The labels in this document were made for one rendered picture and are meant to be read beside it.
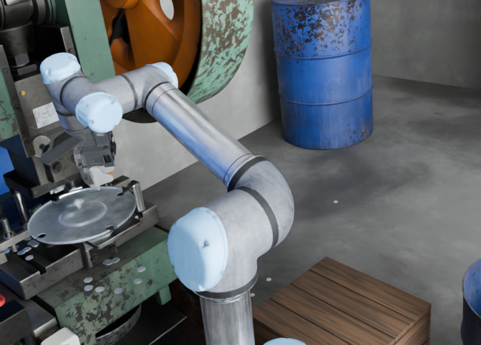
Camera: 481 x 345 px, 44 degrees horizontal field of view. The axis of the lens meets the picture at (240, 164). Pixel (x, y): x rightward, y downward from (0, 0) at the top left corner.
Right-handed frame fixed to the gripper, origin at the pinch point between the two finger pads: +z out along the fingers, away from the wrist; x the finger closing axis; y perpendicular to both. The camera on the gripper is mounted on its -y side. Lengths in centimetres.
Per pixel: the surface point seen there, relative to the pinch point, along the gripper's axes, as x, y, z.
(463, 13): 245, 202, 127
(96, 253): 1.5, -7.0, 27.0
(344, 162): 139, 96, 146
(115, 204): 12.2, -0.6, 20.3
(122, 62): 57, 3, 5
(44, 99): 23.0, -11.8, -9.9
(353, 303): -5, 63, 60
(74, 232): 0.4, -9.6, 16.3
